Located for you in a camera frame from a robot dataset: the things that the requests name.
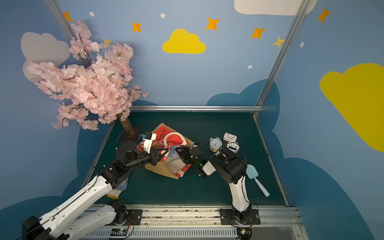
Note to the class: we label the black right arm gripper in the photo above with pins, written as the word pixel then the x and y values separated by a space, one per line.
pixel 190 154

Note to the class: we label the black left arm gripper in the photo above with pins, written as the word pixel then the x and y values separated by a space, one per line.
pixel 154 156

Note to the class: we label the blue twin bell alarm clock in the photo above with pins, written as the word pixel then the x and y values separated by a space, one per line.
pixel 215 143

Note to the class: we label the white box clock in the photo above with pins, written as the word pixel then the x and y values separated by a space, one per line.
pixel 229 137

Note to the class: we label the white round smiley alarm clock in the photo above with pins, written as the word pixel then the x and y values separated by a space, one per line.
pixel 233 146

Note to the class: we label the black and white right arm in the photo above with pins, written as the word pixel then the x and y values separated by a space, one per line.
pixel 232 170

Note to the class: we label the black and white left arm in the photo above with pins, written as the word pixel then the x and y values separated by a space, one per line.
pixel 65 223

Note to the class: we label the brown artificial tree trunk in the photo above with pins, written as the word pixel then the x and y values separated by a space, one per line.
pixel 126 125

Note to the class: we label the light blue plastic spoon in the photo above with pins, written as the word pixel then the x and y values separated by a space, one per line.
pixel 253 174

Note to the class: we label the small green circuit board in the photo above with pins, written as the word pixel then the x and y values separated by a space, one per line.
pixel 118 233

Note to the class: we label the pink cherry blossom foliage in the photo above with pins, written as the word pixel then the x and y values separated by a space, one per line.
pixel 100 93

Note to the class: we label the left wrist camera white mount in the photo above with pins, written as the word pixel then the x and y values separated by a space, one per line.
pixel 147 140

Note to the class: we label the dark metal tree base plate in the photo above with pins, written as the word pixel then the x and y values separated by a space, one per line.
pixel 125 136

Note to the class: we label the horizontal aluminium frame rail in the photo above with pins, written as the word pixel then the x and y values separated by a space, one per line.
pixel 197 108

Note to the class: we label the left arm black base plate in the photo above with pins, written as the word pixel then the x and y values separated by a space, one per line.
pixel 133 217

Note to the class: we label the front aluminium mounting rail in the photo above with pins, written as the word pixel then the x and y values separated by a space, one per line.
pixel 188 222

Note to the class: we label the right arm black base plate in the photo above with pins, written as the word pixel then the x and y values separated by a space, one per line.
pixel 232 217

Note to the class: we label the right aluminium frame post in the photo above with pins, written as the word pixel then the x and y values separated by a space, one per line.
pixel 290 37

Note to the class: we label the aluminium frame post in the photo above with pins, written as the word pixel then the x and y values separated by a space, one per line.
pixel 61 19
pixel 290 37

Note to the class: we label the left aluminium frame post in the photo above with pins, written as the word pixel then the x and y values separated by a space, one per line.
pixel 61 19

